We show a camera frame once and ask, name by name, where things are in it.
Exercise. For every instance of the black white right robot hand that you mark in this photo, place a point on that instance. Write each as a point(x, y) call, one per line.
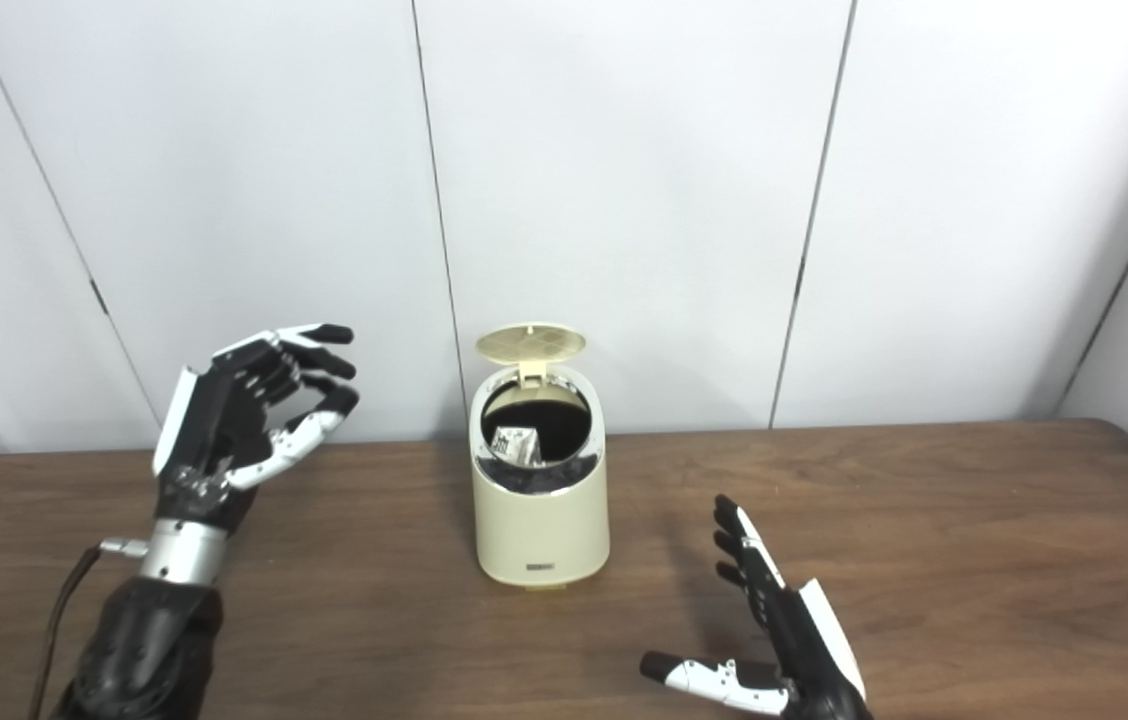
point(809, 650)

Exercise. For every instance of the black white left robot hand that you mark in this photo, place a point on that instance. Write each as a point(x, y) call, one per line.
point(209, 430)

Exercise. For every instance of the cream-colored round bin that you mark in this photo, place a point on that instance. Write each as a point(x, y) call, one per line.
point(544, 530)

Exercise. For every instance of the white green milk carton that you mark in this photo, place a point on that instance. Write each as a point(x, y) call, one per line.
point(516, 446)

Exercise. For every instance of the cream round bin lid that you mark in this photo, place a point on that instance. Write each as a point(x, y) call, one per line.
point(531, 342)

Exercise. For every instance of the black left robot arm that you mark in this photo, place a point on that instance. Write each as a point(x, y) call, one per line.
point(149, 640)

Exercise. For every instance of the black wall panel hinge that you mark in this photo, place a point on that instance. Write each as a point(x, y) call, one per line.
point(99, 297)

